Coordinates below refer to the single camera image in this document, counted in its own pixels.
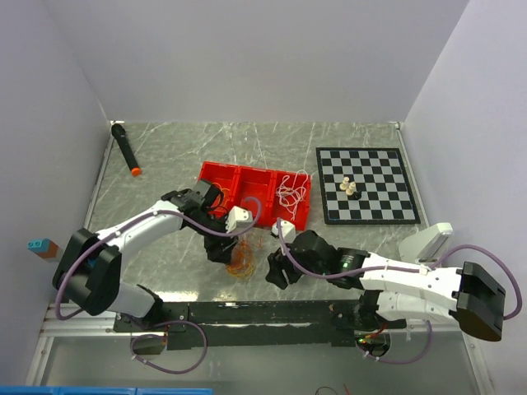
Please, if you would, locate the black orange-tipped marker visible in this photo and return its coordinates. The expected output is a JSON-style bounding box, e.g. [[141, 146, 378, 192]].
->
[[110, 123, 142, 177]]

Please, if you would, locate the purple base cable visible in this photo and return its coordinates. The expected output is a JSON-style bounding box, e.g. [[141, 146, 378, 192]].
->
[[129, 320, 208, 374], [361, 320, 433, 365]]

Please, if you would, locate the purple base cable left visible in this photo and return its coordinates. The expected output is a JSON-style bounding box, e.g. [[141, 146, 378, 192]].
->
[[129, 320, 208, 374]]

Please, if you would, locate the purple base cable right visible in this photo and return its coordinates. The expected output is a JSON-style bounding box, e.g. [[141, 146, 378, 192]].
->
[[361, 320, 433, 365]]

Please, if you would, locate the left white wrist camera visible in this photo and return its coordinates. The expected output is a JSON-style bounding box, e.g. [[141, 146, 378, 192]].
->
[[226, 206, 253, 233]]

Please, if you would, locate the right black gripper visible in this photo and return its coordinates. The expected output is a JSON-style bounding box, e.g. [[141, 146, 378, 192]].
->
[[265, 235, 328, 290]]

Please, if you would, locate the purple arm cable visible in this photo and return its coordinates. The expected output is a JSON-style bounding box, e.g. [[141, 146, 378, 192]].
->
[[276, 217, 523, 321], [54, 196, 263, 321]]

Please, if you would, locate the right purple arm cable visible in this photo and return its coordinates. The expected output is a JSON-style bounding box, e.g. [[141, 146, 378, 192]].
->
[[276, 217, 523, 321]]

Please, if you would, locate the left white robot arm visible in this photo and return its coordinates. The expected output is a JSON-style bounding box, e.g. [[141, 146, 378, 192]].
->
[[53, 180, 258, 331]]

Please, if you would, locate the cream chess piece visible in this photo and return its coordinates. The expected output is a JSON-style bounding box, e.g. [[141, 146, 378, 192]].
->
[[346, 182, 356, 196], [339, 177, 350, 191]]

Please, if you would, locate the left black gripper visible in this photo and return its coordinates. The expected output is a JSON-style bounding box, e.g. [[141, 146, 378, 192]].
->
[[189, 211, 239, 265]]

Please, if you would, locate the blue bin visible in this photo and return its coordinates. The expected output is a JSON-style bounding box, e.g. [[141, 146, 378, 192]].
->
[[1, 386, 213, 395]]

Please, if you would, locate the blue orange toy block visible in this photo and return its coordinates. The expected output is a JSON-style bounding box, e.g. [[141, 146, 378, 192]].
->
[[27, 239, 61, 262]]

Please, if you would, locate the orange cable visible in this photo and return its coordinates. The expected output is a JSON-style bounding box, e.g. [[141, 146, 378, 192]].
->
[[208, 183, 264, 283]]

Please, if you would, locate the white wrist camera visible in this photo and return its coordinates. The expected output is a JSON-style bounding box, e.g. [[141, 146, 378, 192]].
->
[[226, 206, 253, 233], [271, 221, 296, 244]]

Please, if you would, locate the white grey stand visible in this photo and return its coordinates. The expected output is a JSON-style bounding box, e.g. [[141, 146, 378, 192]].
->
[[399, 222, 454, 264]]

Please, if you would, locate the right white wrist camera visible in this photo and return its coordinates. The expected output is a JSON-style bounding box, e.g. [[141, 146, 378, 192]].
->
[[271, 221, 296, 244]]

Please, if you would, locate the black white chessboard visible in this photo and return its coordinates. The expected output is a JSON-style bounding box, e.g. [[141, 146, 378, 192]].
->
[[316, 147, 421, 225]]

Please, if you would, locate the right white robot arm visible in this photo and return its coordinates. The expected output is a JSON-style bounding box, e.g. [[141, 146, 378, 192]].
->
[[266, 226, 506, 342]]

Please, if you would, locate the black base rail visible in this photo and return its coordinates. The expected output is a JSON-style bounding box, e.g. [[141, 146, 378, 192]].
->
[[113, 299, 408, 351]]

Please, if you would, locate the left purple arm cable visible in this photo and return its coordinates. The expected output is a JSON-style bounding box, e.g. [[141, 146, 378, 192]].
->
[[54, 196, 263, 321]]

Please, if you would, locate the white cable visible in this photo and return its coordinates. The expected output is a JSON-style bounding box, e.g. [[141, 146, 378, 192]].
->
[[275, 169, 310, 221]]

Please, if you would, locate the red three-compartment tray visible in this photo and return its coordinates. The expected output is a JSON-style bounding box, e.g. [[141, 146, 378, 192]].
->
[[199, 161, 311, 230]]

